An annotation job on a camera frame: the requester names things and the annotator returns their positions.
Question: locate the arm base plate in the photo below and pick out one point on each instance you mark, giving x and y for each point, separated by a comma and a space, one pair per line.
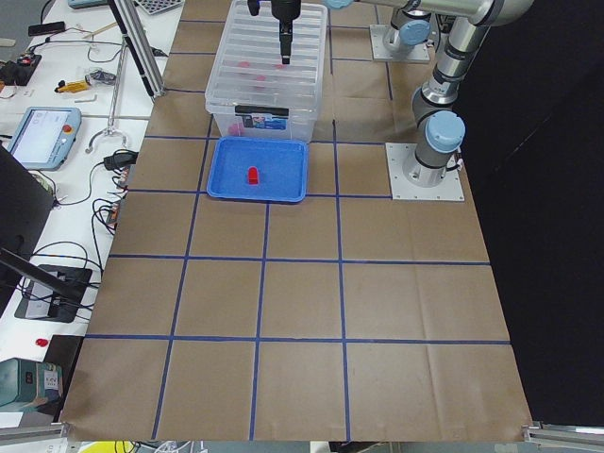
407, 44
411, 181

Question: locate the black monitor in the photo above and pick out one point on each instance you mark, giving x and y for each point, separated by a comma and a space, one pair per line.
25, 207

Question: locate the clear plastic box lid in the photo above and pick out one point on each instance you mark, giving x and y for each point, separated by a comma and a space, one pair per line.
255, 39

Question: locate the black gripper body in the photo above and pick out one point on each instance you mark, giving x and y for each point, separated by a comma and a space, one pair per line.
284, 9

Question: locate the blue plastic tray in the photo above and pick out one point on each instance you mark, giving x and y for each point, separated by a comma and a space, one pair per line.
283, 166

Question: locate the blue teach pendant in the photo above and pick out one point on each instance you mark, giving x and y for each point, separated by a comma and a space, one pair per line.
44, 137

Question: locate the black monitor stand base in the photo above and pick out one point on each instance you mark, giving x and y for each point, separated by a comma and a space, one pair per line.
40, 303

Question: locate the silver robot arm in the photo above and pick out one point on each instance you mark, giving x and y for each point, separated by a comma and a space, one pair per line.
441, 131
402, 15

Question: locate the aluminium frame post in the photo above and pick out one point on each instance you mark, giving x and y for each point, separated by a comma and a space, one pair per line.
131, 28

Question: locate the silver metal claw tool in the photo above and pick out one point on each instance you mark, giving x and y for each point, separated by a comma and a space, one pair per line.
110, 131

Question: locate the yellow black hand tool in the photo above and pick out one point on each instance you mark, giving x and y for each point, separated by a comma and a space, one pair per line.
72, 87

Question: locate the clear plastic storage box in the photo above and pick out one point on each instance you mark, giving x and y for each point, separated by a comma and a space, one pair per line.
266, 122

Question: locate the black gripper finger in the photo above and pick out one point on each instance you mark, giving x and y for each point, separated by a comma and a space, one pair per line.
286, 32
253, 6

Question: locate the black power adapter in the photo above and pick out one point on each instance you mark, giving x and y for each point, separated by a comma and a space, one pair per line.
120, 159

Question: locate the black remote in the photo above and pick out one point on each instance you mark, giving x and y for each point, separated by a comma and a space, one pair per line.
46, 29

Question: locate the black electronics board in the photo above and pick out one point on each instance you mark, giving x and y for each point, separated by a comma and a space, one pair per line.
18, 73

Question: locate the green device box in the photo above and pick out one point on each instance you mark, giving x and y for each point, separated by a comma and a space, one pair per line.
27, 385

